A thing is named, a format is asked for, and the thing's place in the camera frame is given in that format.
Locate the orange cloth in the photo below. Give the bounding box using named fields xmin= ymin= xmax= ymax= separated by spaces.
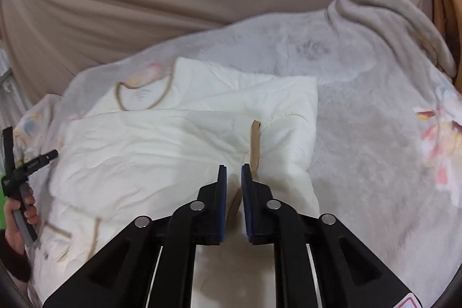
xmin=432 ymin=0 xmax=461 ymax=92

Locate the cream quilted jacket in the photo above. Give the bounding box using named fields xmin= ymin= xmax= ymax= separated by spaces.
xmin=31 ymin=58 xmax=319 ymax=302

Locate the grey floral fleece blanket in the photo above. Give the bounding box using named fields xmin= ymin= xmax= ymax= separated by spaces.
xmin=15 ymin=0 xmax=461 ymax=307

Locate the green pillow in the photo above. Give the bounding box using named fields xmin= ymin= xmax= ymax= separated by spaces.
xmin=0 ymin=169 xmax=6 ymax=230

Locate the person's left hand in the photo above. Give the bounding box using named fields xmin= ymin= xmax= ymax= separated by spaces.
xmin=3 ymin=184 xmax=39 ymax=255

